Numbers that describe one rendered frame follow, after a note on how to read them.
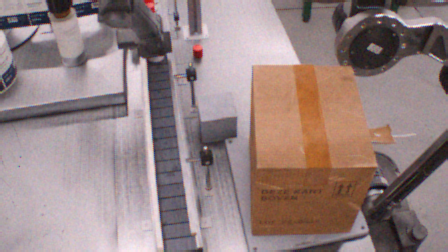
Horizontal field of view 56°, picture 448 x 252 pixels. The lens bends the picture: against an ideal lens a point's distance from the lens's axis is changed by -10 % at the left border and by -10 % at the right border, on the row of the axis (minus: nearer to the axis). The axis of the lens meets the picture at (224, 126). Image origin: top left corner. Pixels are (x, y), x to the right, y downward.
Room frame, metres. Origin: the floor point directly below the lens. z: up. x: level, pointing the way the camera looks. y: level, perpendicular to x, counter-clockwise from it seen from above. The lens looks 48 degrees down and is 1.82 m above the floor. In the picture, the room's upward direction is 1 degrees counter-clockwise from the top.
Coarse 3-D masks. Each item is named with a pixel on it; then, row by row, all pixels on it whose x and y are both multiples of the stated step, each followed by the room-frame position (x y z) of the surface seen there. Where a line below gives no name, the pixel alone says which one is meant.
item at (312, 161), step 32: (256, 96) 0.71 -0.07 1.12; (288, 96) 0.71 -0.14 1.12; (320, 96) 0.71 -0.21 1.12; (352, 96) 0.71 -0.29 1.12; (256, 128) 0.62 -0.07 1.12; (288, 128) 0.62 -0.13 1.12; (320, 128) 0.62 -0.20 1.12; (352, 128) 0.61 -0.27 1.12; (256, 160) 0.54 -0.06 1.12; (288, 160) 0.54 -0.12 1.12; (320, 160) 0.53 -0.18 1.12; (352, 160) 0.53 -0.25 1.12; (256, 192) 0.52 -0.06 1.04; (288, 192) 0.52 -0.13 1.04; (320, 192) 0.52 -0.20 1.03; (352, 192) 0.51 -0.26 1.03; (256, 224) 0.52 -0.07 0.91; (288, 224) 0.52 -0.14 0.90; (320, 224) 0.51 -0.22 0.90; (352, 224) 0.51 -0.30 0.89
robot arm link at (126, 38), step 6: (120, 30) 0.98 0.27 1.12; (126, 30) 0.98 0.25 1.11; (132, 30) 0.98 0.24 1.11; (120, 36) 0.97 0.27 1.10; (126, 36) 0.97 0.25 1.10; (132, 36) 0.97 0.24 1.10; (120, 42) 0.96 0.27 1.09; (126, 42) 0.96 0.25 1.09; (132, 42) 0.97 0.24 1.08; (138, 42) 0.96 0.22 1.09; (156, 42) 0.92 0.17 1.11; (120, 48) 0.97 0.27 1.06; (126, 48) 0.97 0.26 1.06; (150, 48) 0.92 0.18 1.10; (156, 48) 0.93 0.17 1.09
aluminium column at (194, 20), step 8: (192, 0) 1.33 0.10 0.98; (200, 0) 1.33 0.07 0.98; (192, 8) 1.32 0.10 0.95; (200, 8) 1.33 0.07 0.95; (192, 16) 1.32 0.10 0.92; (200, 16) 1.33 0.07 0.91; (192, 24) 1.32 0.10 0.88; (200, 24) 1.33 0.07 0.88; (192, 32) 1.32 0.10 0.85; (200, 32) 1.33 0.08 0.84
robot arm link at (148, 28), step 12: (132, 0) 0.71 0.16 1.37; (108, 12) 0.65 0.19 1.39; (120, 12) 0.65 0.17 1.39; (132, 12) 0.70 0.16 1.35; (144, 12) 0.78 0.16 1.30; (108, 24) 0.66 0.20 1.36; (120, 24) 0.67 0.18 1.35; (132, 24) 0.79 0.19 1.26; (144, 24) 0.81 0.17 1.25; (156, 24) 0.89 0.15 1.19; (144, 36) 0.89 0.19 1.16; (156, 36) 0.89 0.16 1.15
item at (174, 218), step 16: (160, 64) 1.11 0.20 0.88; (160, 80) 1.04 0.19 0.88; (160, 96) 0.97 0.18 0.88; (160, 112) 0.90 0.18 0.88; (160, 128) 0.84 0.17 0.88; (160, 144) 0.78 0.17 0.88; (176, 144) 0.78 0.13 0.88; (160, 160) 0.73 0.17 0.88; (176, 160) 0.73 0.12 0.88; (160, 176) 0.68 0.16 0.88; (176, 176) 0.68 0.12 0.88; (160, 192) 0.63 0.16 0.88; (176, 192) 0.63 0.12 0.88; (160, 208) 0.58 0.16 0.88; (176, 208) 0.58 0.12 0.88; (176, 224) 0.54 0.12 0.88; (176, 240) 0.50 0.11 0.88; (192, 240) 0.50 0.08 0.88
